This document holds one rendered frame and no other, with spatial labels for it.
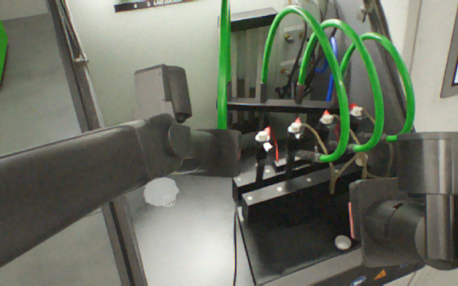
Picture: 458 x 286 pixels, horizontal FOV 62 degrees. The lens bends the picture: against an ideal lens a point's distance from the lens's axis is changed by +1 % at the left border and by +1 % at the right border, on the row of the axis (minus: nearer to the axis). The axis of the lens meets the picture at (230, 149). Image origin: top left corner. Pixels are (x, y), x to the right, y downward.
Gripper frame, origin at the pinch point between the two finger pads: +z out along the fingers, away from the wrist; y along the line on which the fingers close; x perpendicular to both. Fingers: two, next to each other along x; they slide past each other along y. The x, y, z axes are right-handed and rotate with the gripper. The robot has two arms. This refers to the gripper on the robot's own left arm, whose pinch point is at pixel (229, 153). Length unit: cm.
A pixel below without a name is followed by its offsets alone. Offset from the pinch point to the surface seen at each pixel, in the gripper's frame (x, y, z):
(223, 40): -16.8, -1.0, -6.3
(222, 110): -6.2, -1.5, -7.0
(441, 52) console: -26, -34, 44
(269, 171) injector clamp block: 3.9, 3.1, 34.5
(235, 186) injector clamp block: 7.7, 10.2, 29.4
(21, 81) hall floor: -52, 251, 159
